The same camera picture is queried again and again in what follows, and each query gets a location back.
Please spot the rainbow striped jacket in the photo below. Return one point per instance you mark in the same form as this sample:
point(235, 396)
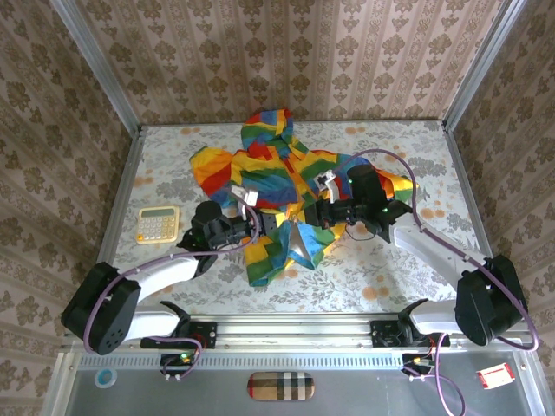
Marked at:
point(260, 173)

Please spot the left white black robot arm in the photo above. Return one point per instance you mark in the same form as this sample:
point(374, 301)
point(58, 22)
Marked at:
point(108, 312)

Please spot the cream calculator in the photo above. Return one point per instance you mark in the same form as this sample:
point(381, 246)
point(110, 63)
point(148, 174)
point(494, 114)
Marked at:
point(158, 225)

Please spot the small black circuit board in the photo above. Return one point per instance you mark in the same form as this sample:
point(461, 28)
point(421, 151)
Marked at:
point(173, 359)
point(412, 360)

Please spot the plaid fabric patch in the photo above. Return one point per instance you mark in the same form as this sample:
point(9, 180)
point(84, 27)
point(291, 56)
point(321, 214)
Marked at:
point(282, 385)

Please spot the grey metal shelf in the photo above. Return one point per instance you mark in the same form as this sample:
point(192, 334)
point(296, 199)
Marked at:
point(173, 398)

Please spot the blue white tape roll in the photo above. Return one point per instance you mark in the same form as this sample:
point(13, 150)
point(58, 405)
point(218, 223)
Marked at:
point(105, 378)

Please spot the red and white card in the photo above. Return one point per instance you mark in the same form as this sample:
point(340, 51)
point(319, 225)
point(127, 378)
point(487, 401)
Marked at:
point(494, 376)

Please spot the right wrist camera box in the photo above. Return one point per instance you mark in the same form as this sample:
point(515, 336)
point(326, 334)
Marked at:
point(329, 184)

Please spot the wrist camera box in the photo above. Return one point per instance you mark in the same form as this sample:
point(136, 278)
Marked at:
point(247, 195)
point(329, 184)

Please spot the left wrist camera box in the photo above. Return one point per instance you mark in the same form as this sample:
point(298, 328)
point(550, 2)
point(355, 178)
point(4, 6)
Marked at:
point(247, 195)

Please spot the aluminium table side rail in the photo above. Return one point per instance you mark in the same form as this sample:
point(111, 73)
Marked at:
point(468, 182)
point(126, 173)

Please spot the long aluminium base rail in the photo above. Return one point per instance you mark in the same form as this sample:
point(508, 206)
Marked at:
point(295, 331)

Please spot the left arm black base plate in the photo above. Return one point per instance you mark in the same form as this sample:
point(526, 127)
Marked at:
point(206, 333)

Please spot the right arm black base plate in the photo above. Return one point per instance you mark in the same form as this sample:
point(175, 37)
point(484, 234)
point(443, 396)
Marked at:
point(381, 336)

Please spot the aluminium frame post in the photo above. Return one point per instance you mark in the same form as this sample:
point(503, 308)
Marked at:
point(97, 65)
point(481, 65)

